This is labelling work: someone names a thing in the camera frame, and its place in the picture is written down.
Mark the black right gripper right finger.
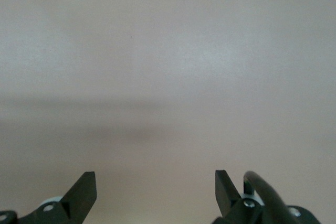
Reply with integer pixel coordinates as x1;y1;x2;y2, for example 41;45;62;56
212;169;265;224

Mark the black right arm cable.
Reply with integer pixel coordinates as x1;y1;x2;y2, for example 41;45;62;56
243;170;297;224

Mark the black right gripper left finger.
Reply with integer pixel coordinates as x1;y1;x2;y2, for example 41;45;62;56
18;171;98;224

